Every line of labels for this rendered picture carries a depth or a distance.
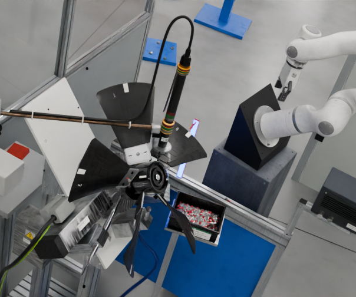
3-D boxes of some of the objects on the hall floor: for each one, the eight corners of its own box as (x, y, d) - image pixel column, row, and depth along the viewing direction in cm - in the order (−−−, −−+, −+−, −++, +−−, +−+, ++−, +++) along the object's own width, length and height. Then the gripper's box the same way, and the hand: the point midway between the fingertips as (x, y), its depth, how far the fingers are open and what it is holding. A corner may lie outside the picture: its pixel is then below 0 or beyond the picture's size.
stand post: (63, 354, 313) (91, 225, 255) (75, 340, 320) (104, 211, 262) (72, 359, 312) (101, 231, 254) (82, 345, 319) (113, 217, 261)
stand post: (24, 329, 318) (48, 152, 245) (35, 316, 325) (62, 140, 252) (32, 334, 317) (58, 157, 244) (43, 321, 324) (72, 145, 251)
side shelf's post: (-6, 300, 326) (5, 180, 274) (0, 295, 329) (10, 175, 277) (1, 304, 326) (12, 185, 273) (6, 299, 329) (18, 180, 276)
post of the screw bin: (140, 328, 334) (176, 221, 283) (142, 323, 336) (177, 216, 285) (146, 330, 334) (183, 223, 283) (147, 325, 336) (184, 218, 285)
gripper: (284, 47, 276) (267, 80, 286) (290, 71, 262) (273, 104, 273) (300, 51, 277) (283, 84, 288) (308, 75, 264) (290, 108, 275)
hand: (279, 92), depth 280 cm, fingers open, 8 cm apart
